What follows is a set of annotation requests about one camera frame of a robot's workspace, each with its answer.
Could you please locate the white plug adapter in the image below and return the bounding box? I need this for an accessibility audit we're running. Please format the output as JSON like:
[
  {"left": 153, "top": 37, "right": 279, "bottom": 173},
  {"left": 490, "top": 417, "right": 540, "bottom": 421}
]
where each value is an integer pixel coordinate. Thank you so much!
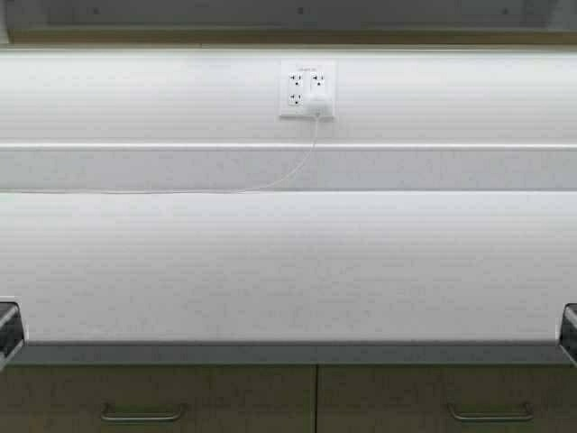
[{"left": 305, "top": 95, "right": 333, "bottom": 119}]

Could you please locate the right olive drawer front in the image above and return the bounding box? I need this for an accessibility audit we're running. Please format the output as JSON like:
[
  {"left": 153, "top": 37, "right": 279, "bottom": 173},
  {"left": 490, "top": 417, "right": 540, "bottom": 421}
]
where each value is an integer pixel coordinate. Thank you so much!
[{"left": 316, "top": 365, "right": 576, "bottom": 432}]

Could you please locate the left olive drawer front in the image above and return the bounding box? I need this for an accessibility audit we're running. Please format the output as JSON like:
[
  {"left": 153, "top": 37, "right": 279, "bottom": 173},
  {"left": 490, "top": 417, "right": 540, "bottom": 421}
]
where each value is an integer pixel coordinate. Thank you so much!
[{"left": 1, "top": 365, "right": 316, "bottom": 432}]

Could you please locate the olive drawer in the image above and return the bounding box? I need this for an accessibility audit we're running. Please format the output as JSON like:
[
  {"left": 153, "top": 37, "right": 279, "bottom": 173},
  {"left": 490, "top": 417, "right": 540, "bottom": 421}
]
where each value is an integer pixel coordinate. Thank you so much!
[
  {"left": 316, "top": 365, "right": 576, "bottom": 432},
  {"left": 1, "top": 365, "right": 316, "bottom": 432}
]

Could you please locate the white wall outlet plate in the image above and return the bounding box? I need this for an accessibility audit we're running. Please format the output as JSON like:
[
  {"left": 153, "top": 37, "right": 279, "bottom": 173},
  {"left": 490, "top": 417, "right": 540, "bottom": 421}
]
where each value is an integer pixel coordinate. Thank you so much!
[{"left": 279, "top": 60, "right": 336, "bottom": 119}]

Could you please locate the white power cable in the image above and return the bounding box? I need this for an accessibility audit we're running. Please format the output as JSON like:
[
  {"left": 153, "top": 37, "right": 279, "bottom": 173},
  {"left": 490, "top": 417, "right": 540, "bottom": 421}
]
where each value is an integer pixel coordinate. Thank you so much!
[{"left": 0, "top": 116, "right": 323, "bottom": 196}]

